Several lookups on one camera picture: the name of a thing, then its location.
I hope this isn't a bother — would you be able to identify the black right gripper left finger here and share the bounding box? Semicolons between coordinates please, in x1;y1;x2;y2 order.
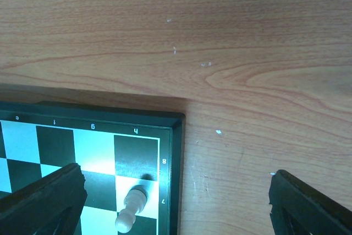
1;163;87;234

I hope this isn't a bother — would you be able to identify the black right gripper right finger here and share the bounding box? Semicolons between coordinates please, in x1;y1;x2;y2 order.
268;170;351;234

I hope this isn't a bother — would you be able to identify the white pawn on board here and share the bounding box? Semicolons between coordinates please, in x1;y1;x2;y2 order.
115;185;148;233

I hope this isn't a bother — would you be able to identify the black white chess board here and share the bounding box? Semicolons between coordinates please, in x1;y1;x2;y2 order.
1;102;185;234

